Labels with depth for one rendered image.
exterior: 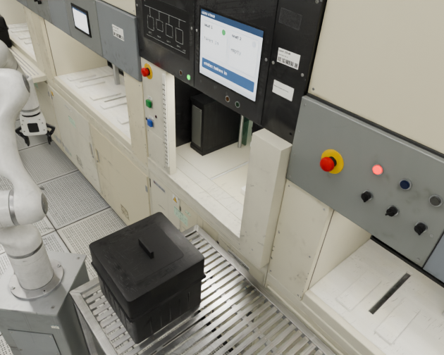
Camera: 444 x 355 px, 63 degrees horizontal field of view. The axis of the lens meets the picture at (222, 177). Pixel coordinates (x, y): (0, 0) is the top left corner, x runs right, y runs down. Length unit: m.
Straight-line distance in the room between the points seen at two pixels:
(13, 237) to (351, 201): 1.07
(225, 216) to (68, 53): 1.92
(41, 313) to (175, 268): 0.54
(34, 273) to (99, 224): 1.41
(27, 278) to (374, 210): 1.19
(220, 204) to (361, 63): 0.96
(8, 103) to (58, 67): 1.78
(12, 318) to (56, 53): 1.96
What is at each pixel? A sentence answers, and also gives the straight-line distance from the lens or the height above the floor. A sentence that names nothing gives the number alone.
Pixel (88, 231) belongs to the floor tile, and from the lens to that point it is 2.84.
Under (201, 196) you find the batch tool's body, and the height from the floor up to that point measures 0.87.
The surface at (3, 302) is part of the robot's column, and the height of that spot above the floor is 0.76.
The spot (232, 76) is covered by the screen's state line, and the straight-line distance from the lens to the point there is 1.21.
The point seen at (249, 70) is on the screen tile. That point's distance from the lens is 1.15.
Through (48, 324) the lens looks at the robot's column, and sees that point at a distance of 1.59.
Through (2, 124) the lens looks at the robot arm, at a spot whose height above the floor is 1.38.
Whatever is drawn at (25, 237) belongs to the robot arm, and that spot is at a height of 1.01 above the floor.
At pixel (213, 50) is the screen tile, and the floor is 1.57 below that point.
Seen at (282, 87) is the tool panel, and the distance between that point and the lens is 1.07.
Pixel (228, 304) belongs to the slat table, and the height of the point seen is 0.76.
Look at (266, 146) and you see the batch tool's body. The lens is 1.10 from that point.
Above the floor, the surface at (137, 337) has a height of 0.80.
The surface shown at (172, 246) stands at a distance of 1.28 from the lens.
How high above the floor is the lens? 1.96
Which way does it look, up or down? 37 degrees down
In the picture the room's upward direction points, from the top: 4 degrees clockwise
